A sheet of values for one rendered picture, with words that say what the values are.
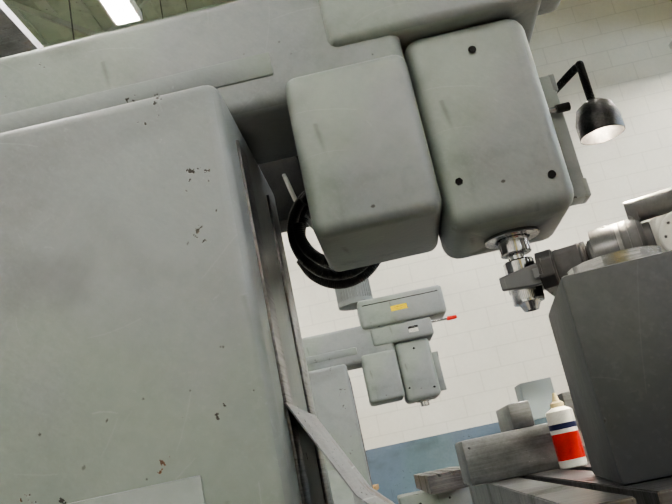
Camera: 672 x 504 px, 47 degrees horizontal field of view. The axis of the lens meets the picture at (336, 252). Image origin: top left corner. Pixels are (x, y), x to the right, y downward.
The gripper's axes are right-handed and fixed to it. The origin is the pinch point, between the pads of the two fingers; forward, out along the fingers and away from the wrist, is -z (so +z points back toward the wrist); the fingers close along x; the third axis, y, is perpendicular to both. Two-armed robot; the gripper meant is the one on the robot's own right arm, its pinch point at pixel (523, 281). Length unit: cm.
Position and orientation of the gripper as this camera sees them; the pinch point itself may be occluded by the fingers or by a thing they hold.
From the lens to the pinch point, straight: 120.9
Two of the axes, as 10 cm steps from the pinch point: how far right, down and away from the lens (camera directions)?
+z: 8.9, -3.0, -3.5
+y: 2.1, 9.4, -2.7
